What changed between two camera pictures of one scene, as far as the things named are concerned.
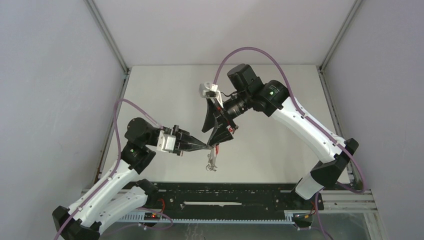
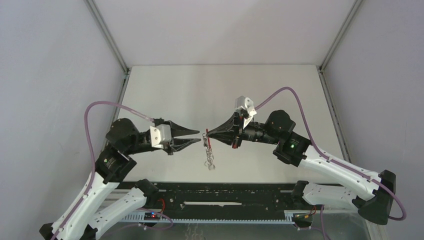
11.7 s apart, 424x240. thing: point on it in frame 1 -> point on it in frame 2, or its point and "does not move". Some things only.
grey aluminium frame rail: x=326 y=59 does not move
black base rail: x=229 y=197 does not move
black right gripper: x=221 y=134 -> x=235 y=123
